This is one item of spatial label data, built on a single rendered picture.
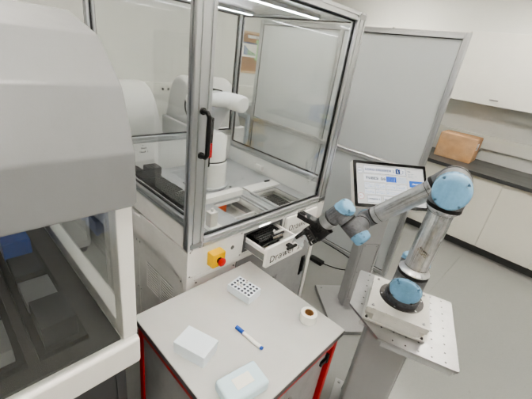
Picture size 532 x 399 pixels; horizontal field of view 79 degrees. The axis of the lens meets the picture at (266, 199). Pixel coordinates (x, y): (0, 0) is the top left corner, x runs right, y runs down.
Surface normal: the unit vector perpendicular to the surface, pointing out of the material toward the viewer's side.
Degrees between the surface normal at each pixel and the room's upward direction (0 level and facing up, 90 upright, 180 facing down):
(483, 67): 90
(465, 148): 89
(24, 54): 41
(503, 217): 90
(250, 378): 0
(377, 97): 90
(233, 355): 0
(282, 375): 0
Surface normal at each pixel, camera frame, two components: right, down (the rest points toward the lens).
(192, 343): 0.14, -0.90
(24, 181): 0.71, 0.38
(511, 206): -0.70, 0.21
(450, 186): -0.49, 0.17
